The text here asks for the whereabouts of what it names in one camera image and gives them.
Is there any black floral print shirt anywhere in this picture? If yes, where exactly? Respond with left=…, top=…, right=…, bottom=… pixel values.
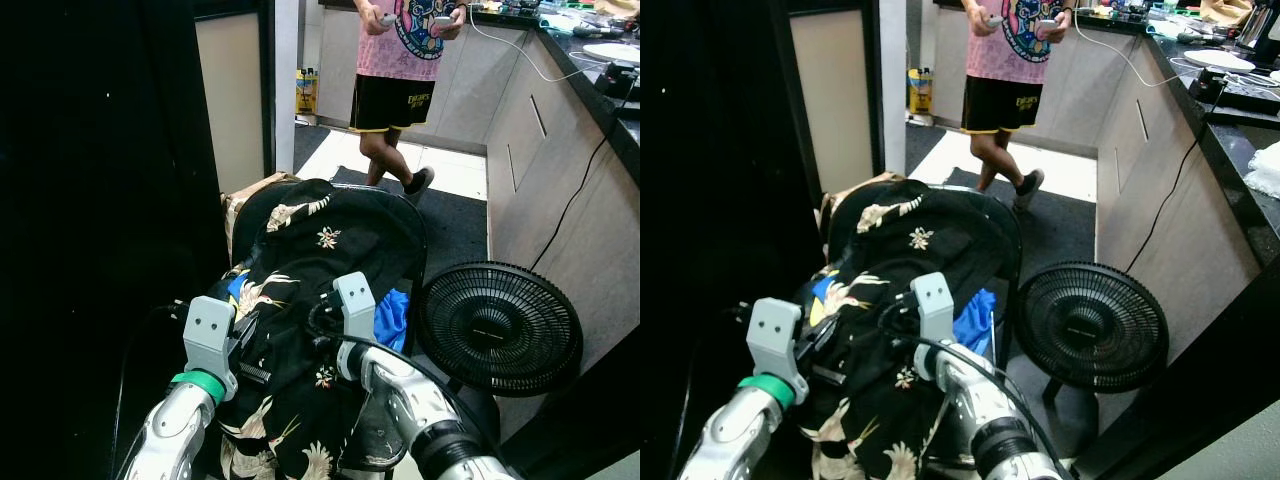
left=205, top=180, right=426, bottom=480
left=795, top=180, right=1004, bottom=480

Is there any blue cloth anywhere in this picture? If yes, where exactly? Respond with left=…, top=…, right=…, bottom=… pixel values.
left=952, top=288, right=999, bottom=357
left=372, top=289, right=414, bottom=354

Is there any black round laundry basket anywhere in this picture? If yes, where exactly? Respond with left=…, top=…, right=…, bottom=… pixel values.
left=825, top=178, right=1024, bottom=353
left=230, top=180, right=431, bottom=353

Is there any brown cardboard box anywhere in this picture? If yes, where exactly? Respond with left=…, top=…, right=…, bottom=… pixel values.
left=819, top=172, right=907, bottom=253
left=221, top=172, right=300, bottom=264

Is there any dark floor mat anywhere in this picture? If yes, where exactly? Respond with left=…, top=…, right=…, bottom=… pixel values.
left=905, top=125, right=1102, bottom=283
left=295, top=125, right=491, bottom=283

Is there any black floor fan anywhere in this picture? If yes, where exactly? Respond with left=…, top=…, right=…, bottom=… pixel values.
left=1015, top=262, right=1170, bottom=453
left=416, top=262, right=584, bottom=433

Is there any large black appliance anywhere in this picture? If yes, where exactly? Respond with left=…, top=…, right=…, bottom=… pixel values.
left=0, top=0, right=233, bottom=480
left=640, top=0, right=833, bottom=480

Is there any black door with beige panel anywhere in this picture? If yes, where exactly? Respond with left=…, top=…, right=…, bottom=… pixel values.
left=193, top=0, right=277, bottom=197
left=785, top=0, right=887, bottom=202

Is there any grey counter cabinet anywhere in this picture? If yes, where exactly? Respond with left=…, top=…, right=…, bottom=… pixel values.
left=320, top=5, right=641, bottom=441
left=930, top=5, right=1264, bottom=403

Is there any person in pink shirt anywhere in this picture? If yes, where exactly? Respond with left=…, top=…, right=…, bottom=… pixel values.
left=352, top=0, right=469, bottom=197
left=960, top=0, right=1077, bottom=214

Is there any black countertop device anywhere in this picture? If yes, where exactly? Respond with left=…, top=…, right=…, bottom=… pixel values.
left=596, top=62, right=641, bottom=102
left=1189, top=70, right=1280, bottom=114

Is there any white round plate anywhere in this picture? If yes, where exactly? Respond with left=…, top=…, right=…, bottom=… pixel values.
left=583, top=43, right=641, bottom=67
left=1184, top=49, right=1257, bottom=74

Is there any white plastic bag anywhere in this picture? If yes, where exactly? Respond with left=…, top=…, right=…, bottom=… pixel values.
left=1243, top=140, right=1280, bottom=199

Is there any dark electric kettle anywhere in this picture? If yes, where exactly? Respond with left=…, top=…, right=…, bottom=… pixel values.
left=1237, top=0, right=1280, bottom=67

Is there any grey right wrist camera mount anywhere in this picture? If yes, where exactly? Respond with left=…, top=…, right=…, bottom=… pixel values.
left=333, top=272, right=377, bottom=346
left=912, top=272, right=956, bottom=347

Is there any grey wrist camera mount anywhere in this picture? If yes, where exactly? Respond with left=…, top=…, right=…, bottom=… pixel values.
left=747, top=298, right=809, bottom=403
left=912, top=272, right=956, bottom=347
left=183, top=296, right=241, bottom=402
left=333, top=272, right=377, bottom=346

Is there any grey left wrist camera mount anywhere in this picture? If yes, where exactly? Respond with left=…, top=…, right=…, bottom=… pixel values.
left=183, top=296, right=241, bottom=402
left=747, top=298, right=809, bottom=403

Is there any white door post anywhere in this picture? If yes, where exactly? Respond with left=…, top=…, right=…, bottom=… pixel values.
left=274, top=0, right=300, bottom=176
left=880, top=0, right=909, bottom=177

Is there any black power cable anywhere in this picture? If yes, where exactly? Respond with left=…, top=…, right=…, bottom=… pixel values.
left=530, top=95, right=627, bottom=272
left=1127, top=100, right=1217, bottom=274

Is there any white cable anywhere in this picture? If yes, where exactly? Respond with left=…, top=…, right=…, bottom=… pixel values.
left=464, top=5, right=603, bottom=84
left=1070, top=18, right=1203, bottom=90

